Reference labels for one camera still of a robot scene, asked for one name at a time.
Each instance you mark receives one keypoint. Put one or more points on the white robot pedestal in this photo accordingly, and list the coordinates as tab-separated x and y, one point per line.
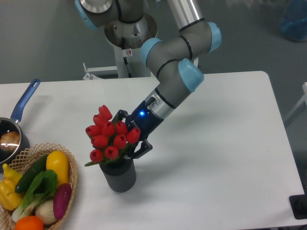
129	55

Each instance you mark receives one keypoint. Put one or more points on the red tulip bouquet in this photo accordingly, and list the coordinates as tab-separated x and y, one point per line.
110	141

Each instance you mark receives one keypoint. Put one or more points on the purple eggplant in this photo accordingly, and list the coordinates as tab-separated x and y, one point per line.
61	200

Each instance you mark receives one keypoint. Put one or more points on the yellow squash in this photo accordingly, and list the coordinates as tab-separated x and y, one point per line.
58	162

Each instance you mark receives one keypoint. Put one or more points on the white garlic bulb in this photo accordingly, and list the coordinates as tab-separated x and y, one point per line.
45	212

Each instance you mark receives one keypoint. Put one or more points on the green bok choy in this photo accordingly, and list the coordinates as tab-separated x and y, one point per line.
42	187

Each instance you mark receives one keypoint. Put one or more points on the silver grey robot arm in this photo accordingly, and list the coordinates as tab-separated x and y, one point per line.
170	62

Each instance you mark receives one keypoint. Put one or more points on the blue translucent container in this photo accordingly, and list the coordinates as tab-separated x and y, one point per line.
293	22

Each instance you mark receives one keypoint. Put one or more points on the green cucumber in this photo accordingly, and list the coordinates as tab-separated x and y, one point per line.
27	178

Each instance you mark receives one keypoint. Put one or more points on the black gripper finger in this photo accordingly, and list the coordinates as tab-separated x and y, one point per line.
132	153
120	115

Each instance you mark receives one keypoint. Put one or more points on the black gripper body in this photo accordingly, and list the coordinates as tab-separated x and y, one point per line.
144	119

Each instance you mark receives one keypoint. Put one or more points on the blue handled saucepan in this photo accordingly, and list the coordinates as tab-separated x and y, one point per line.
12	124

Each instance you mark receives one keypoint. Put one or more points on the white frame at right edge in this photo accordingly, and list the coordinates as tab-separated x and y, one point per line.
297	109

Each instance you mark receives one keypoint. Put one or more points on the bread roll in pan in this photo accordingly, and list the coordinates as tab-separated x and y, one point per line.
9	141

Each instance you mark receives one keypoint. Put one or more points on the orange fruit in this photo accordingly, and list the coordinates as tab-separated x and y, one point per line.
29	223

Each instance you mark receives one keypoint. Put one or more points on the grey ribbed vase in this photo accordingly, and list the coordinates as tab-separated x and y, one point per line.
121	175

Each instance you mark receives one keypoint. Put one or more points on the black device at table edge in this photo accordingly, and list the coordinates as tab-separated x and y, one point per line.
299	206

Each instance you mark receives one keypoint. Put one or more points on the yellow bell pepper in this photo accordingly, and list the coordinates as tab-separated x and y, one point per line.
9	199

